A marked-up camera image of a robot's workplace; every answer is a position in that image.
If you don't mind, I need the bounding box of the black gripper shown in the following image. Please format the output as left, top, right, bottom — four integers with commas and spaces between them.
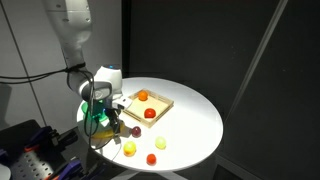
105, 109, 121, 138

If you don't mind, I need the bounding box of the yellow toy banana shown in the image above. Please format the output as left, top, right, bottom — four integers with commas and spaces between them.
91, 122, 125, 139

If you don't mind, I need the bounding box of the green plastic bowl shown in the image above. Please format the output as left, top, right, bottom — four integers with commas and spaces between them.
81, 101, 108, 122

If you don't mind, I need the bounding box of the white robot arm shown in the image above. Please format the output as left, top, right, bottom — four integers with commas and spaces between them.
42, 0, 132, 135

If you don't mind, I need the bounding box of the wooden crate tray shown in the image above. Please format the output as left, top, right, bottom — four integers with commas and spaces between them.
124, 89, 174, 128

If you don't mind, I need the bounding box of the dark purple toy plum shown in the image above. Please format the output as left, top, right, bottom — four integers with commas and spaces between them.
131, 126, 141, 137

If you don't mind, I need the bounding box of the yellow-orange toy peach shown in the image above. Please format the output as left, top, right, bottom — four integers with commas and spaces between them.
123, 141, 136, 156

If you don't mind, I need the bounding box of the red toy tomato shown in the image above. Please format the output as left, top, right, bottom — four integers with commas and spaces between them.
144, 108, 156, 118

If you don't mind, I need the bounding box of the orange toy fruit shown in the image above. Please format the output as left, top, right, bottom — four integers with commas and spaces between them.
138, 90, 148, 101

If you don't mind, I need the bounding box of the small red-orange toy fruit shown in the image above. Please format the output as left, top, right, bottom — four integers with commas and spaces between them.
146, 154, 157, 165

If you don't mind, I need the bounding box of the yellow-green toy lemon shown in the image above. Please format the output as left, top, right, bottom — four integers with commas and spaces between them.
155, 136, 166, 149

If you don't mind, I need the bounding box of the round white table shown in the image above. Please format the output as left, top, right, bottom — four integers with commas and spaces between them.
90, 77, 223, 172

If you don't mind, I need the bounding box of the purple orange clamp lower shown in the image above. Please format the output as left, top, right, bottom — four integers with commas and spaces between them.
45, 159, 106, 180

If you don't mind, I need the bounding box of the purple orange clamp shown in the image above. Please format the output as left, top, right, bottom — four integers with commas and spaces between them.
45, 159, 106, 180
24, 126, 78, 152

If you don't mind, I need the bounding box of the purple orange clamp upper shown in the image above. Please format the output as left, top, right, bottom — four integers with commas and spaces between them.
24, 126, 78, 152

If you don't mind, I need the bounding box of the black perforated board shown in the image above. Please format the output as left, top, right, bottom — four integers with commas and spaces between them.
0, 120, 80, 180

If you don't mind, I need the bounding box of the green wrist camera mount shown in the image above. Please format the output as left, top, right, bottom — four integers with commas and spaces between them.
87, 100, 107, 122

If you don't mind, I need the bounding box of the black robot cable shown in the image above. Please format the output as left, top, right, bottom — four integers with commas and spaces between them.
0, 61, 123, 163

